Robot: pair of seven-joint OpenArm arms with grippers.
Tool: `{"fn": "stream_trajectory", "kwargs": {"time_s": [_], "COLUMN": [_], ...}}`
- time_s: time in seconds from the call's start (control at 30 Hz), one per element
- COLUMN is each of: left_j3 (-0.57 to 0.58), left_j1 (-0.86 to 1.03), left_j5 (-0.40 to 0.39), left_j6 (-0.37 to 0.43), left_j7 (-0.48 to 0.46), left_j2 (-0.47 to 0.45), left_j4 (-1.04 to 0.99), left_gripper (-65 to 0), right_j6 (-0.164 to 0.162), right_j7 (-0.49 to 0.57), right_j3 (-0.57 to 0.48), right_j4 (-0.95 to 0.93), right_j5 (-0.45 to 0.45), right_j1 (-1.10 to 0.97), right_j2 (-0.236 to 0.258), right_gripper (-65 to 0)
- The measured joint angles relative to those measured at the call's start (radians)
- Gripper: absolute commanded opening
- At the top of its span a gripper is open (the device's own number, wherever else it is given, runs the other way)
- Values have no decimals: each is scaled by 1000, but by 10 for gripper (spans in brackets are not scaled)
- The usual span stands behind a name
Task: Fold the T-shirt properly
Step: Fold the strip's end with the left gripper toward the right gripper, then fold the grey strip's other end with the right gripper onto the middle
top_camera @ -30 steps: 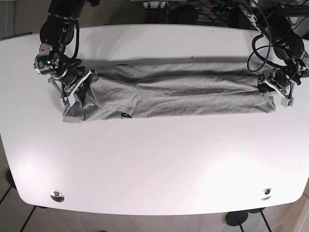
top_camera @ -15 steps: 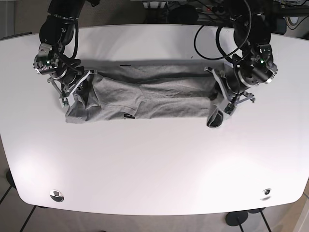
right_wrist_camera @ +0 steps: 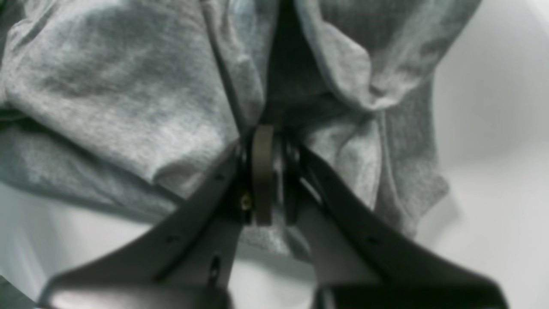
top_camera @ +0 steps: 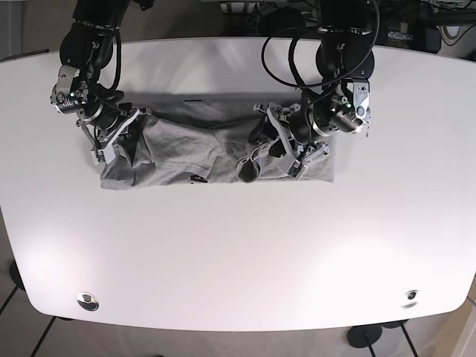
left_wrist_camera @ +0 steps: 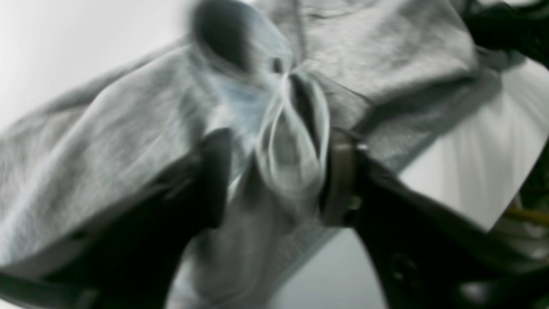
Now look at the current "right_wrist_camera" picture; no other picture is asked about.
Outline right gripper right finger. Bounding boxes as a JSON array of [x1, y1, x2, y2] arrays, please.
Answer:
[[283, 136, 508, 309]]

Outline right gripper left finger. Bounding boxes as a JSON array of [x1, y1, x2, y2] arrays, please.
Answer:
[[39, 125, 275, 309]]

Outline grey T-shirt black lettering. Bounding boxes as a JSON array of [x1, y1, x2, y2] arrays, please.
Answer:
[[1, 0, 480, 237]]

